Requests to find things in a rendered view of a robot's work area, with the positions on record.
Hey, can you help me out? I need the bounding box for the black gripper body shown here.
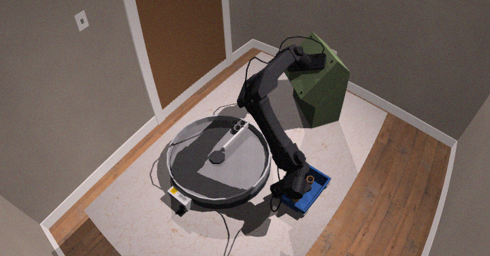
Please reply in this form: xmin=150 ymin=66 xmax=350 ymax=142
xmin=304 ymin=181 xmax=312 ymax=193

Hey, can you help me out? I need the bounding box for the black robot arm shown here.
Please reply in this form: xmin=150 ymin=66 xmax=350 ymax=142
xmin=237 ymin=44 xmax=327 ymax=199

